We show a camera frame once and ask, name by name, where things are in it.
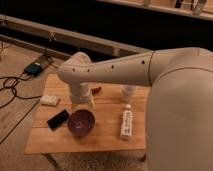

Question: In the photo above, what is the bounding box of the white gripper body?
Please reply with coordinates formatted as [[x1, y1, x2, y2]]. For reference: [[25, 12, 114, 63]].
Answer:
[[69, 83, 94, 111]]

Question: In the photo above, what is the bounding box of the white sponge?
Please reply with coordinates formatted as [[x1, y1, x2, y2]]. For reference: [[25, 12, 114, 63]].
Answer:
[[40, 95, 59, 106]]

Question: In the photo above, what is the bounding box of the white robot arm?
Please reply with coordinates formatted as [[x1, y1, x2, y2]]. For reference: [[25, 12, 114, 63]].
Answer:
[[58, 48, 213, 171]]

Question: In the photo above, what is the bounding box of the red chili pepper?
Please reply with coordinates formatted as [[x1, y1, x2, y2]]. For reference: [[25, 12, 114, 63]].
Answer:
[[91, 87, 102, 95]]

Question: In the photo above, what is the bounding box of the black rectangular block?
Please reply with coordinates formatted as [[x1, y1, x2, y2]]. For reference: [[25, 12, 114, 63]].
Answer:
[[47, 110, 69, 130]]

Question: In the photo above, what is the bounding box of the purple bowl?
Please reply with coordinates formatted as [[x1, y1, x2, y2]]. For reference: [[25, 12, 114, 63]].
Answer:
[[67, 109, 95, 137]]

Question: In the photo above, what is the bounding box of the wooden table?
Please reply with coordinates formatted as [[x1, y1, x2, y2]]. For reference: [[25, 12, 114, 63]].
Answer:
[[25, 74, 149, 155]]

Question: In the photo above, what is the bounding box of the blue power box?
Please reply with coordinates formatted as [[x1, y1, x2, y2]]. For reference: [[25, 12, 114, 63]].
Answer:
[[24, 63, 42, 76]]

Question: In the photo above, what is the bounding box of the white bottle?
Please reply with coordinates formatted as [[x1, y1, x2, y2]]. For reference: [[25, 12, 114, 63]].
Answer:
[[120, 104, 133, 139]]

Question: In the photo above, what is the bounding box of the black floor cable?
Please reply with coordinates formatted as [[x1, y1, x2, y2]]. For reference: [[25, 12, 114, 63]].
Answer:
[[0, 54, 68, 145]]

